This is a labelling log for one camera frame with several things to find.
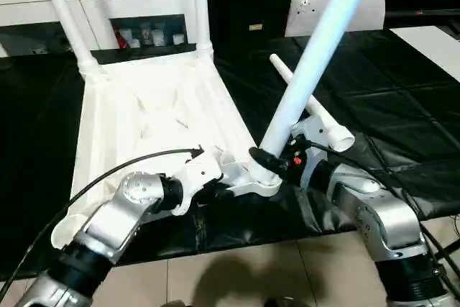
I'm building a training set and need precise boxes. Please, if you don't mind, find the white plastic table leg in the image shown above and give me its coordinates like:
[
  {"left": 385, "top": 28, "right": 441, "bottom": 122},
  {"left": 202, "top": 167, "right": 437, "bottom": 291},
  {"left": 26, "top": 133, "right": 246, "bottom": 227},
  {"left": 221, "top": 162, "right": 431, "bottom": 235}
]
[
  {"left": 34, "top": 0, "right": 100, "bottom": 81},
  {"left": 269, "top": 54, "right": 356, "bottom": 152},
  {"left": 249, "top": 0, "right": 382, "bottom": 185},
  {"left": 192, "top": 0, "right": 215, "bottom": 67}
]

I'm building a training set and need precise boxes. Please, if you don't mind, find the white side table board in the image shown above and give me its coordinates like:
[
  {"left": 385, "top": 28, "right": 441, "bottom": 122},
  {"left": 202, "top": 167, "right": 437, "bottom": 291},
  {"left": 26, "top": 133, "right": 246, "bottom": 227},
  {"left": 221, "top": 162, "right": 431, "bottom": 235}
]
[{"left": 390, "top": 25, "right": 460, "bottom": 83}]

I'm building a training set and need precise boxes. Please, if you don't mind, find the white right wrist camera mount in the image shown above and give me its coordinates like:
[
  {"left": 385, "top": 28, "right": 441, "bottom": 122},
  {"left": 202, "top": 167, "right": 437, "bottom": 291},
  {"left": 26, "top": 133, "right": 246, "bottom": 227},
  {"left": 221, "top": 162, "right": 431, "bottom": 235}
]
[{"left": 290, "top": 116, "right": 334, "bottom": 189}]

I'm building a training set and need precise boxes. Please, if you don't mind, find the white cabinet with glass doors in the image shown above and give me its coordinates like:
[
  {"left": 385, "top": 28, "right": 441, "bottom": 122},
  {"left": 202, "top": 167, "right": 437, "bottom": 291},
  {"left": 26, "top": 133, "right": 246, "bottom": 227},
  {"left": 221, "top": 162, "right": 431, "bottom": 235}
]
[{"left": 0, "top": 0, "right": 197, "bottom": 58}]

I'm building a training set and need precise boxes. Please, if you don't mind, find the black stand leg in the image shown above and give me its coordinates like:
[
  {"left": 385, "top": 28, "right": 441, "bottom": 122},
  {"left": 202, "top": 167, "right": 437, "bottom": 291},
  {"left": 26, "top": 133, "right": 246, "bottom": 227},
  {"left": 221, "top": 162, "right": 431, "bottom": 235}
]
[{"left": 433, "top": 234, "right": 460, "bottom": 261}]

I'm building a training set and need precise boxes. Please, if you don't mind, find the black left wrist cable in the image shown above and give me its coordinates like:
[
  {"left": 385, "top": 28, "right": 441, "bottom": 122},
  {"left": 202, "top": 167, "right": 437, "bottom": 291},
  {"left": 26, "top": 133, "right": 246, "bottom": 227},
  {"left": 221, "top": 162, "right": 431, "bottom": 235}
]
[{"left": 0, "top": 145, "right": 204, "bottom": 286}]

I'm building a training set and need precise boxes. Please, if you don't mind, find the black flat monitor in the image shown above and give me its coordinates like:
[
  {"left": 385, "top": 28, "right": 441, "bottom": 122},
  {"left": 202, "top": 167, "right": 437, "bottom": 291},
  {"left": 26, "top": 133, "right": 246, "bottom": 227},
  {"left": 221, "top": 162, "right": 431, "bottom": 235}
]
[{"left": 386, "top": 10, "right": 460, "bottom": 20}]

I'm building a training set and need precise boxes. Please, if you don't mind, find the red packet in cabinet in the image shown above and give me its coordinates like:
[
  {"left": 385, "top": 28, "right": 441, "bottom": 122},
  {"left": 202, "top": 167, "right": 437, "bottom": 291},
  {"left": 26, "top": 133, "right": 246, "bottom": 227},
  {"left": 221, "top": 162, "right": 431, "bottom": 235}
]
[{"left": 114, "top": 26, "right": 127, "bottom": 49}]

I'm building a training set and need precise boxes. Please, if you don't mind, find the white plastic chair shell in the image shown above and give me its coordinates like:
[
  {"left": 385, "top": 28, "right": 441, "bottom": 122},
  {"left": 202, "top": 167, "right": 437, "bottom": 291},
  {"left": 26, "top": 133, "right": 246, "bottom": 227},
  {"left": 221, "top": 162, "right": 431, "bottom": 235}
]
[{"left": 285, "top": 0, "right": 386, "bottom": 37}]

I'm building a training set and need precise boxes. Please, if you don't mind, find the white plastic table top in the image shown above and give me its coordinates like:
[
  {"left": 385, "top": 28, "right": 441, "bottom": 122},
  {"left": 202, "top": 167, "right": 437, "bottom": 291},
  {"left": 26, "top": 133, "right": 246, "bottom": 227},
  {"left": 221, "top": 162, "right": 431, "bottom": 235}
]
[{"left": 50, "top": 58, "right": 281, "bottom": 250}]

